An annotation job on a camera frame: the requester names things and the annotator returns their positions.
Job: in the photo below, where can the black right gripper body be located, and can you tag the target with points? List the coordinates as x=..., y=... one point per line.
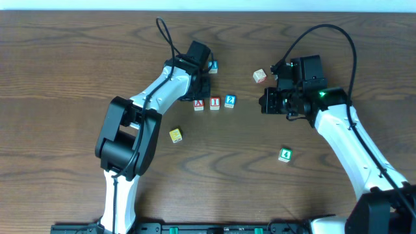
x=268, y=101

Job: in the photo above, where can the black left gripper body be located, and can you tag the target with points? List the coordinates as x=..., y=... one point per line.
x=203, y=86

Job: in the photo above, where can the red letter A block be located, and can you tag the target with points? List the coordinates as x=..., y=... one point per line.
x=198, y=104

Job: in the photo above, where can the red letter I block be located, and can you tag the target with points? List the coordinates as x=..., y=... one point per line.
x=214, y=103

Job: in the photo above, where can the blue number 2 block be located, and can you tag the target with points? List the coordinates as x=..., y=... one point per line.
x=230, y=101

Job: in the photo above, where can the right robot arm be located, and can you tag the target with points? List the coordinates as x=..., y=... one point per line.
x=385, y=199

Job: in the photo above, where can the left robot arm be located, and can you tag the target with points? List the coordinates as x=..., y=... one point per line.
x=128, y=138

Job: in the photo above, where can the blue letter P block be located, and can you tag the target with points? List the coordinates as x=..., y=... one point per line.
x=213, y=66

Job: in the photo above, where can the white block red print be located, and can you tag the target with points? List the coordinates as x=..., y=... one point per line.
x=259, y=76

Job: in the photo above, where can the yellow wooden block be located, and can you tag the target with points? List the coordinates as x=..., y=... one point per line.
x=175, y=135

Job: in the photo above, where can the green number 4 block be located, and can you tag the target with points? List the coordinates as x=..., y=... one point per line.
x=285, y=155

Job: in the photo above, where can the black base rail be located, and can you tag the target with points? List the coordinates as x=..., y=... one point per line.
x=211, y=228

